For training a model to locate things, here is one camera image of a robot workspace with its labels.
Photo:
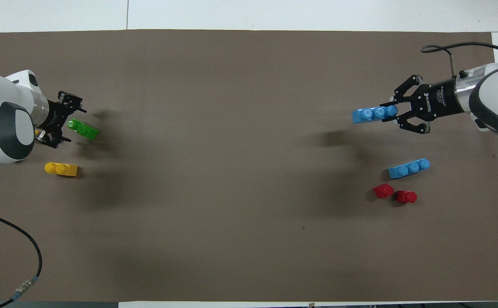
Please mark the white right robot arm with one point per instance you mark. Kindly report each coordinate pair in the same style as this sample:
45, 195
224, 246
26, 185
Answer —
497, 81

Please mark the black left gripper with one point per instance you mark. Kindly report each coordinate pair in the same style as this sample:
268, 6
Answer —
57, 119

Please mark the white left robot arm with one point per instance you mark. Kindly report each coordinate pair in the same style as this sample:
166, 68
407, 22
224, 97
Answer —
0, 107

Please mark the green two-stud toy brick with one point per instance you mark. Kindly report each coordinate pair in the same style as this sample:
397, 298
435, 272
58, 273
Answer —
85, 130

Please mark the red one-stud toy brick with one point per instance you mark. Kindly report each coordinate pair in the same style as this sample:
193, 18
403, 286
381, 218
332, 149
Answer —
383, 191
406, 196

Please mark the blue three-stud toy brick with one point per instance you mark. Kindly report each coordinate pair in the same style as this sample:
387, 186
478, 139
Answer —
408, 169
371, 114

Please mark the brown table mat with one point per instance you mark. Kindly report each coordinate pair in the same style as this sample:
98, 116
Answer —
248, 192

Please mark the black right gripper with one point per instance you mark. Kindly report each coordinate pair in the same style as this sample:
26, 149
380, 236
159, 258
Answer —
441, 100

